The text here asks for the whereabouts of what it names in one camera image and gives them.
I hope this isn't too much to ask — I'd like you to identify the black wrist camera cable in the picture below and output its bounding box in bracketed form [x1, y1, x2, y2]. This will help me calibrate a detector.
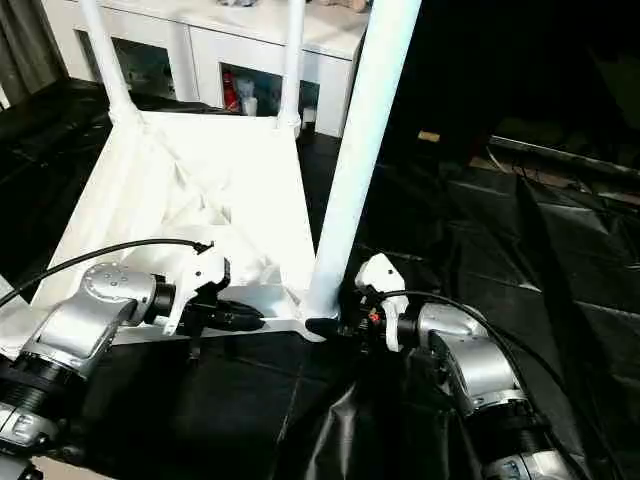
[379, 288, 627, 480]
[0, 237, 216, 307]

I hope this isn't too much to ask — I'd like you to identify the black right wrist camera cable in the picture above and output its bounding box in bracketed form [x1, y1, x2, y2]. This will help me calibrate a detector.
[379, 288, 627, 480]

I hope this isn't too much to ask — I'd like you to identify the black left wrist camera cable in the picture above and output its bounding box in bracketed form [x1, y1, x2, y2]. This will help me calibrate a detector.
[0, 237, 216, 307]

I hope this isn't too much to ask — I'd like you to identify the grey curtain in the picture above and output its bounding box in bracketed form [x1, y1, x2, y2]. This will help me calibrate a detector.
[0, 0, 70, 110]

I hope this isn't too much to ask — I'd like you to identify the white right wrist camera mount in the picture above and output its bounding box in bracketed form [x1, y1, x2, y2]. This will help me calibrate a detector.
[353, 252, 408, 352]

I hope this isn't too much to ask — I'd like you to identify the black table mat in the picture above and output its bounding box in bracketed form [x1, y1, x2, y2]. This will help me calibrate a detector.
[0, 74, 640, 480]

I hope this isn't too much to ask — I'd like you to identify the white cabinet with glass doors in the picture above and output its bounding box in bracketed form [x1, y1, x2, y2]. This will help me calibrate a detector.
[42, 0, 367, 140]

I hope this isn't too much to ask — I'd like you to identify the long dark metal rod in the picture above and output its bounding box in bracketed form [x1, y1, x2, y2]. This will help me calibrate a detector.
[488, 133, 640, 177]

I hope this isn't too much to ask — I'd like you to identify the white plastic table top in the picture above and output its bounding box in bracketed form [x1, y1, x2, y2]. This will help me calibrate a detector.
[0, 110, 342, 360]

